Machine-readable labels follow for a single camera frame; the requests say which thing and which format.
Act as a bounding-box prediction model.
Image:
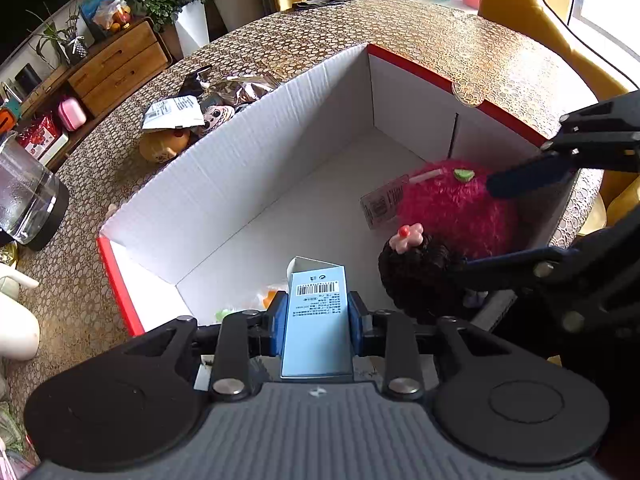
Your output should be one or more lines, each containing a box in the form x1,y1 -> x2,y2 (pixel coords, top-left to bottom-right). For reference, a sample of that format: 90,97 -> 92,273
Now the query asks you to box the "pink small suitcase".
58,96 -> 87,132

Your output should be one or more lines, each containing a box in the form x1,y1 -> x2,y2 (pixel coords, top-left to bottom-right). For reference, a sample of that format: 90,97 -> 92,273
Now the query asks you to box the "potted spider plant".
28,0 -> 88,67

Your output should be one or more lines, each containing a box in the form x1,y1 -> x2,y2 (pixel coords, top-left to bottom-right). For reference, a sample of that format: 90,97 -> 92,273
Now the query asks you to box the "bag of fruit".
79,0 -> 130,38

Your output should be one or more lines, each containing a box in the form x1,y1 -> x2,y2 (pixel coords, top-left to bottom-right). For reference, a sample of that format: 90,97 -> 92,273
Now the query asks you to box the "red gift box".
16,112 -> 61,159

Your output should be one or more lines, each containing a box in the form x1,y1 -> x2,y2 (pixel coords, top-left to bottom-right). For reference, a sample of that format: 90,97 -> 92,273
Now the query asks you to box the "silver foil snack bag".
205,74 -> 280,108

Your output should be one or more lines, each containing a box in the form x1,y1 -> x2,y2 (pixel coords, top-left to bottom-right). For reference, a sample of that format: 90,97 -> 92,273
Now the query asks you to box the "white ceramic teapot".
0,264 -> 40,361

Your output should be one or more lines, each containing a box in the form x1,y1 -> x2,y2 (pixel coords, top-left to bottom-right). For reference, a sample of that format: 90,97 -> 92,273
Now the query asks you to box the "light blue small carton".
281,257 -> 352,382

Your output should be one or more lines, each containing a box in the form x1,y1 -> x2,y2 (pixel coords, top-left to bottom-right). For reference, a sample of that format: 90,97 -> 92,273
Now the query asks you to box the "pink furry plush toy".
359,158 -> 522,261

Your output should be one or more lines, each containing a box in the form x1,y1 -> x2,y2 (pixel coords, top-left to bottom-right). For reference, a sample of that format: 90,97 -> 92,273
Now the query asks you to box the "black speaker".
15,63 -> 42,96

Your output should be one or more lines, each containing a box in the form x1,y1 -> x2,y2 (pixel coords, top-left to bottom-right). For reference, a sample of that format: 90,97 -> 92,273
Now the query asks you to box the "orange radio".
0,107 -> 16,133

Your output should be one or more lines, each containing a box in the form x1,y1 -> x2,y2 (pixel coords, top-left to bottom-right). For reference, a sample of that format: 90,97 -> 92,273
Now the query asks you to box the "white planter with plant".
127,0 -> 209,61

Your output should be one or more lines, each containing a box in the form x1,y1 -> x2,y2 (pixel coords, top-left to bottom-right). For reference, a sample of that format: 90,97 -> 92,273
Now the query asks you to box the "grey cloth on table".
291,0 -> 355,11

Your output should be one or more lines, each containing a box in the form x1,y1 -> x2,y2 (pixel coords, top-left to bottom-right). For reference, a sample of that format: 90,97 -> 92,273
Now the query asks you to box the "glass electric kettle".
0,131 -> 70,252

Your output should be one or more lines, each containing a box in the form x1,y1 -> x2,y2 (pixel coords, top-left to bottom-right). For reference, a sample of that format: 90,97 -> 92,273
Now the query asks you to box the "black snack packet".
177,65 -> 213,98

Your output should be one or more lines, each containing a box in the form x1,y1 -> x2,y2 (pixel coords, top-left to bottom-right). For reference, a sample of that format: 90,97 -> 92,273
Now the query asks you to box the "white blue snack pouch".
141,96 -> 205,131

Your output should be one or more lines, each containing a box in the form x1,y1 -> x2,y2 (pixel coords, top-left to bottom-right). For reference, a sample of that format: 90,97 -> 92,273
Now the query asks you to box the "dark curly hair doll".
378,223 -> 488,325

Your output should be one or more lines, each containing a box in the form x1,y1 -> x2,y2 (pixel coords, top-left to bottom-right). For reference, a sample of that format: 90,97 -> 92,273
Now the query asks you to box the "wooden tv cabinet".
21,18 -> 172,170

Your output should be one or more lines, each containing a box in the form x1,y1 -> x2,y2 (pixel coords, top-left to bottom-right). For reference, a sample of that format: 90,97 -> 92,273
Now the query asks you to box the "pink bunny face toy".
198,105 -> 235,138

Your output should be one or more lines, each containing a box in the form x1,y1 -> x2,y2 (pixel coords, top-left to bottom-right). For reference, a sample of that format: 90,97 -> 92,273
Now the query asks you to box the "yellow duck plush toy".
139,129 -> 190,164

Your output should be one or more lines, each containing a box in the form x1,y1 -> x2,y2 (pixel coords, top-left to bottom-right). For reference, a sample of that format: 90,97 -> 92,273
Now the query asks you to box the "red white cardboard box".
98,44 -> 544,336

